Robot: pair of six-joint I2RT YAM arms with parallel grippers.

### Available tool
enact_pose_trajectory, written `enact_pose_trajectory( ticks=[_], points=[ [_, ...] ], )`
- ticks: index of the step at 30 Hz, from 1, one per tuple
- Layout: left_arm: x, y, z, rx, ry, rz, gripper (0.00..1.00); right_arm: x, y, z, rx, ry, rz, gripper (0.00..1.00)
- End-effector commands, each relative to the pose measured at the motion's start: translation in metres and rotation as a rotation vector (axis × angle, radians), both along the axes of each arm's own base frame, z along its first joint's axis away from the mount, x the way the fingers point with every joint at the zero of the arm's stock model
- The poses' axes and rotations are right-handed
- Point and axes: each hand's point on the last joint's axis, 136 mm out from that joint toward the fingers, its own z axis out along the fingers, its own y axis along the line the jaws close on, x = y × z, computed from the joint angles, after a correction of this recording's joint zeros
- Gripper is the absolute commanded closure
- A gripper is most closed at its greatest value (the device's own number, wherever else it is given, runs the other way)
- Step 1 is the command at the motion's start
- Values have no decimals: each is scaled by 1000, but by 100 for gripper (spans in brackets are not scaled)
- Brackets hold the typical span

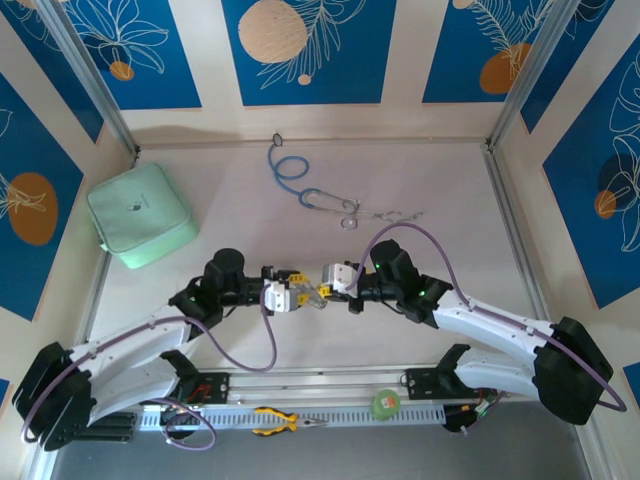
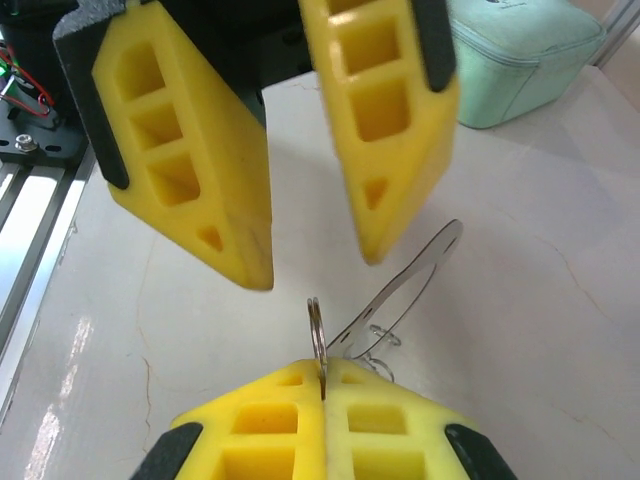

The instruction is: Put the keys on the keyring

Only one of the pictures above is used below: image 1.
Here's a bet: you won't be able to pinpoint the blue stethoscope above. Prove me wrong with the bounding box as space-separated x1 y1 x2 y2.
266 131 362 214

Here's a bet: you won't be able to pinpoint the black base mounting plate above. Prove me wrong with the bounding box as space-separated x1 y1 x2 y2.
403 367 442 401
197 370 232 405

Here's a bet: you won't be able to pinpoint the aluminium table edge rail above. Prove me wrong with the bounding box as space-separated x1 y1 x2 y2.
480 142 619 480
24 149 142 480
137 139 491 150

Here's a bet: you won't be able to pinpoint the black extrusion bar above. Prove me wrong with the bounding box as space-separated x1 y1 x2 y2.
88 410 139 444

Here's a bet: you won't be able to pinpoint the green tape roll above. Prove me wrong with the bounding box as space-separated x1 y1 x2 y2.
369 387 401 421

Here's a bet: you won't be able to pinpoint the yellow handled pliers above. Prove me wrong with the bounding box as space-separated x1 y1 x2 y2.
251 406 330 436

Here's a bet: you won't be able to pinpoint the mint green fabric pouch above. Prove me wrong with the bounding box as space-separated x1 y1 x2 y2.
87 162 201 271

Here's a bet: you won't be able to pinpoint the aluminium frame post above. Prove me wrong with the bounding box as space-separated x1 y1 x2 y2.
34 0 142 156
487 0 574 151

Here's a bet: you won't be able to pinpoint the thin multicolour wire bundle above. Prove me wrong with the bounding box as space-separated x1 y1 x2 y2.
443 389 511 437

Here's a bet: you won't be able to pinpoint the grey slotted cable tray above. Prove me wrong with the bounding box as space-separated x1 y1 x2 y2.
139 402 447 431

